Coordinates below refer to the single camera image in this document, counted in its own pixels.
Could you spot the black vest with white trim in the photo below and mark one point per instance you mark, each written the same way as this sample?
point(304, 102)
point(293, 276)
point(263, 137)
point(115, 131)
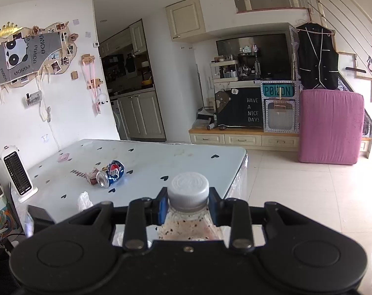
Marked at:
point(316, 58)

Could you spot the clear plastic bottle white cap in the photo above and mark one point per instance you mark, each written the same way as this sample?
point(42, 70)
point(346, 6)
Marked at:
point(189, 187)

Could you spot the pink folded mattress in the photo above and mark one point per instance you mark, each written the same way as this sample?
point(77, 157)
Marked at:
point(330, 126)

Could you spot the white electric heater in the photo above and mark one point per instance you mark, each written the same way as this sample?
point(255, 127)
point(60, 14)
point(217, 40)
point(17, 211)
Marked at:
point(18, 175)

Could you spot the crushed blue soda can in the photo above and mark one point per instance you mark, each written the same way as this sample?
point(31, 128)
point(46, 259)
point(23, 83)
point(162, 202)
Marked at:
point(112, 175)

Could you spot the white wall socket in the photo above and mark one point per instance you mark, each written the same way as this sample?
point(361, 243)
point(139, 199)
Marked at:
point(45, 137)

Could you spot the black box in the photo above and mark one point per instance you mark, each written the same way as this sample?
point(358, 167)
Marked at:
point(40, 218)

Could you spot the white heart-print table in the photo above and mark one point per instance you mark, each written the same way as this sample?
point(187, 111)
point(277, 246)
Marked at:
point(158, 159)

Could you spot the yellow pot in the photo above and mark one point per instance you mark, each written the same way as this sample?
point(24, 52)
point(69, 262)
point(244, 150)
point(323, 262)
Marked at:
point(147, 82)

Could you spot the low cream drawer cabinet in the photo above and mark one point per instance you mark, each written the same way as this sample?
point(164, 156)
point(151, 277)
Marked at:
point(244, 139)

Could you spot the cream wall cupboard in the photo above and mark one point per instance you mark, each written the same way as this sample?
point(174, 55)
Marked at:
point(186, 17)

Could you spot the grey panda cloth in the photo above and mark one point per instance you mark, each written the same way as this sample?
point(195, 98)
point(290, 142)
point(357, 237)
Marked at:
point(38, 52)

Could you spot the grey cardboard cat house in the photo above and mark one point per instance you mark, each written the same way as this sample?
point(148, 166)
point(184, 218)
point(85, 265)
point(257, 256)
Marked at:
point(279, 110)

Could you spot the small pink card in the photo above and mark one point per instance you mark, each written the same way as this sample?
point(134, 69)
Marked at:
point(63, 157)

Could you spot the small wooden plaque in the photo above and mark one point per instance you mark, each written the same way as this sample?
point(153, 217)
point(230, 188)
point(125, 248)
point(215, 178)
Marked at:
point(74, 75)

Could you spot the cream kitchen base cabinets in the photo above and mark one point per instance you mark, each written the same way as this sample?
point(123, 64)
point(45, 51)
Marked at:
point(140, 115)

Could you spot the pink ribbon wall hanger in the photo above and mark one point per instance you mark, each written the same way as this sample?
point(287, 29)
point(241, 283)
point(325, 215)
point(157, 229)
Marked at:
point(92, 80)

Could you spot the white wall organizer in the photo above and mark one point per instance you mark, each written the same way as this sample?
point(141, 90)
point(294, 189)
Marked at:
point(32, 99)

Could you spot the black chalkboard panel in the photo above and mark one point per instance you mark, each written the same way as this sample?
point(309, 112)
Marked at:
point(241, 107)

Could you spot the white plastic bag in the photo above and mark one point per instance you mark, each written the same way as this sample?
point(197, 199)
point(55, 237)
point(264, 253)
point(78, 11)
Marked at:
point(84, 201)

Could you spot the photo collage wall board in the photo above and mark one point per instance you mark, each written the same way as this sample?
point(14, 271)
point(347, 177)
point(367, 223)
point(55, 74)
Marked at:
point(60, 58)

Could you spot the white storage rack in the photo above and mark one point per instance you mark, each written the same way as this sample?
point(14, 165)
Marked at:
point(224, 70)

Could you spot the cream kitchen wall cabinet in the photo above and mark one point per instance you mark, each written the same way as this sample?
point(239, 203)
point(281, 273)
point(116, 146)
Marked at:
point(138, 38)

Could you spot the white stair railing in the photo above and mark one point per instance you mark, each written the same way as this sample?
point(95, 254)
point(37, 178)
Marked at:
point(342, 6)

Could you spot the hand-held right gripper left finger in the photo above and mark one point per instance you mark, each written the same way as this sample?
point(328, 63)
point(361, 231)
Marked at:
point(163, 206)

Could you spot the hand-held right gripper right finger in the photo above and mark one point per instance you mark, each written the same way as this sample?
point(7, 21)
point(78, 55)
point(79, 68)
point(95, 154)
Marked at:
point(213, 206)

